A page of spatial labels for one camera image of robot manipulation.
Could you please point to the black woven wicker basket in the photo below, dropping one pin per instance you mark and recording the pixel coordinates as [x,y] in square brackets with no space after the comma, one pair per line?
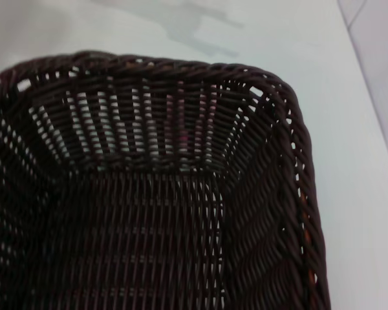
[155,219]

